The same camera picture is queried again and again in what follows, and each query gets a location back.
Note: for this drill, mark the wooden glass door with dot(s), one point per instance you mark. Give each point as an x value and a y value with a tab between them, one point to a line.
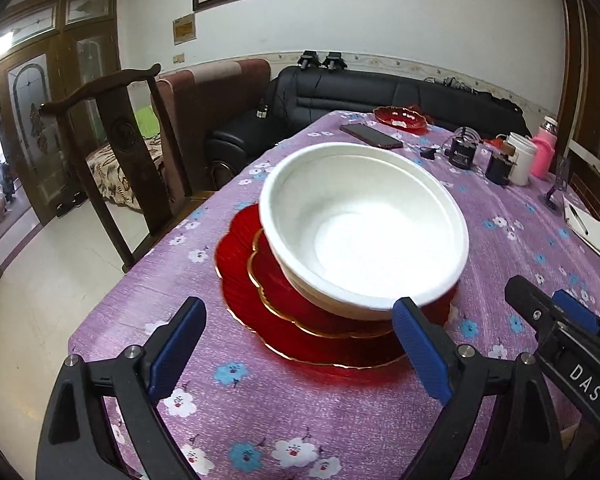
55	85

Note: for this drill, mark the black leather sofa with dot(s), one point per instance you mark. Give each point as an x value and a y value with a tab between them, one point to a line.
355	92

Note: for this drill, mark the small black adapter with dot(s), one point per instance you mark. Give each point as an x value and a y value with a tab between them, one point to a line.
427	153

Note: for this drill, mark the small red scalloped plate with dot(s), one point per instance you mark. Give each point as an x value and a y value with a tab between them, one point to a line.
400	119

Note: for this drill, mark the brown armchair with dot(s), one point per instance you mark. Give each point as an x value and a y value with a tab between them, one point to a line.
205	100

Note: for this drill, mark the purple phone stand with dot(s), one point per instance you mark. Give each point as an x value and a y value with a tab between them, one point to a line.
557	185

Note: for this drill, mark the pink water bottle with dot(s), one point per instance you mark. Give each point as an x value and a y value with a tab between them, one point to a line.
544	152

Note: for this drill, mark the pink and white bowl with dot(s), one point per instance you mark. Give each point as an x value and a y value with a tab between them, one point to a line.
365	215

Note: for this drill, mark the yellow wall plaque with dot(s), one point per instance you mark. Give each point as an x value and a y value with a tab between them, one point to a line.
185	29

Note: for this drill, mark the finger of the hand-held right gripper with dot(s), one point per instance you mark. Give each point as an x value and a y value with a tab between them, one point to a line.
530	305
577	310

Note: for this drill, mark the dark wooden chair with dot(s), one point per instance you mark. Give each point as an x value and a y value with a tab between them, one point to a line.
130	160

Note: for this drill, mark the white cup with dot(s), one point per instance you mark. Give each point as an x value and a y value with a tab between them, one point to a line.
522	160

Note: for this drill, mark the medium red scalloped plate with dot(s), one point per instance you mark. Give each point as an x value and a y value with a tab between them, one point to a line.
280	290

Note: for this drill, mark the green pillow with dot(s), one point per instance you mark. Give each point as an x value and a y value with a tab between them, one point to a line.
144	121

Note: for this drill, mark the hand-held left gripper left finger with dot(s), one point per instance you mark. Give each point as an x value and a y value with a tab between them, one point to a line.
177	347

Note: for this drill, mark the purple floral tablecloth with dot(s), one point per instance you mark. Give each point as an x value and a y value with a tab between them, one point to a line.
330	420

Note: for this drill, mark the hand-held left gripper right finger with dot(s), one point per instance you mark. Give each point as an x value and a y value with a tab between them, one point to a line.
422	352

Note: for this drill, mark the patterned blanket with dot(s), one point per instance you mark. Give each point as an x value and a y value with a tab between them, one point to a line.
110	175

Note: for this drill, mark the spare hand-held gripper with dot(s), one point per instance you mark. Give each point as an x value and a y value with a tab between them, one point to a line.
335	61
310	60

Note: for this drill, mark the white notebook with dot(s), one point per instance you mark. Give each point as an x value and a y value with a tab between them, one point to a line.
587	227

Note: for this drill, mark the large red scalloped plate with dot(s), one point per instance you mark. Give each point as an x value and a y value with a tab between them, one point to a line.
260	320

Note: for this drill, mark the black smartphone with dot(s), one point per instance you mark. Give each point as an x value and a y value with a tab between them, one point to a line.
372	136

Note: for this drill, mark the cream ribbed plastic bowl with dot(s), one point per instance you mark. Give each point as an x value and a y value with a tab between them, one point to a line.
284	265

